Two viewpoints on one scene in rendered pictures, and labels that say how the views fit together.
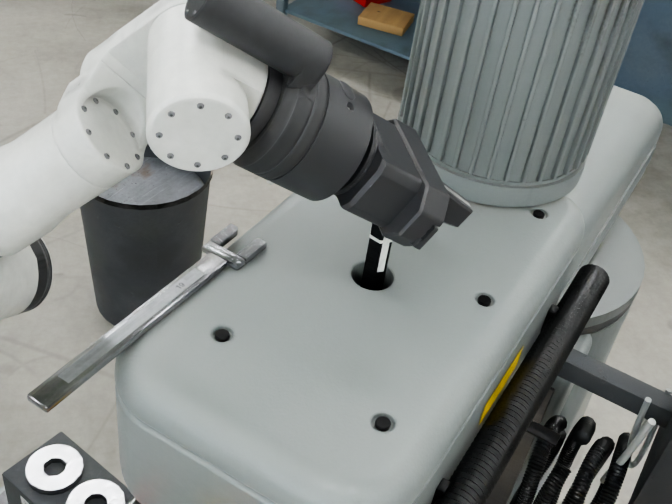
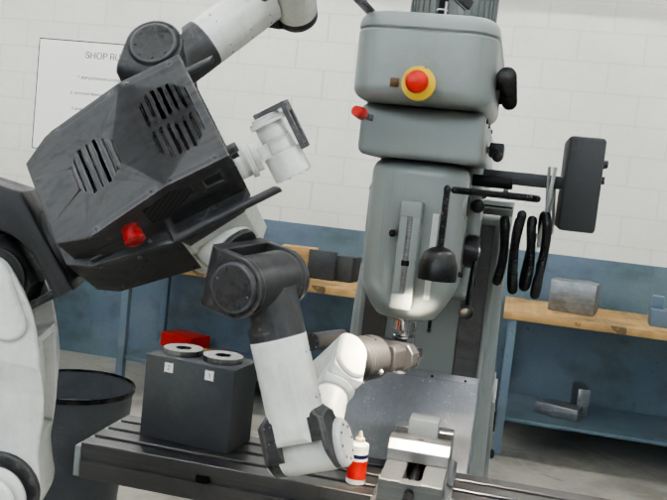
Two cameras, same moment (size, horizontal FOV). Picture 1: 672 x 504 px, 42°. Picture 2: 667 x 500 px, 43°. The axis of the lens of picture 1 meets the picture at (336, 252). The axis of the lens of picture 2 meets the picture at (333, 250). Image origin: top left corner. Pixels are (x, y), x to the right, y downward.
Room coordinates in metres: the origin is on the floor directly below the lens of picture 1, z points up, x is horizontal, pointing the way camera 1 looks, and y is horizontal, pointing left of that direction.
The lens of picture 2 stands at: (-1.09, 0.54, 1.59)
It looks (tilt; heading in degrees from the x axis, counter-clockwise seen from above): 5 degrees down; 346
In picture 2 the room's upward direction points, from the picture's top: 6 degrees clockwise
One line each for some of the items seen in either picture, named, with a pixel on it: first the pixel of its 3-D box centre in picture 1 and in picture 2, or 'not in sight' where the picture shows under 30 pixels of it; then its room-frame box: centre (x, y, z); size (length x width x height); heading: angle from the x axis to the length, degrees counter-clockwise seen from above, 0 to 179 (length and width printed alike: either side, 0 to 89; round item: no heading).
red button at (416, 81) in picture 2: not in sight; (417, 81); (0.34, 0.07, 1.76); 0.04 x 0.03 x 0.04; 64
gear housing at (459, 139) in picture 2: not in sight; (429, 138); (0.61, -0.05, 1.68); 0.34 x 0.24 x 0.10; 154
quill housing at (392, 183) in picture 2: not in sight; (416, 238); (0.58, -0.04, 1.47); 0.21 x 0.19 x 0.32; 64
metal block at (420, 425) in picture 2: not in sight; (423, 432); (0.55, -0.09, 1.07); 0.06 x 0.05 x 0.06; 65
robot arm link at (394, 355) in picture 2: not in sight; (377, 356); (0.52, 0.04, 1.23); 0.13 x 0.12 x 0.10; 39
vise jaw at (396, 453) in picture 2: not in sight; (419, 449); (0.49, -0.07, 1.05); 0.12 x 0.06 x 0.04; 65
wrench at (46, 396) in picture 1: (155, 309); (370, 12); (0.49, 0.13, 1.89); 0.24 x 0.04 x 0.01; 153
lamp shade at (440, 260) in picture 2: not in sight; (438, 263); (0.38, -0.02, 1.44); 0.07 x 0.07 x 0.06
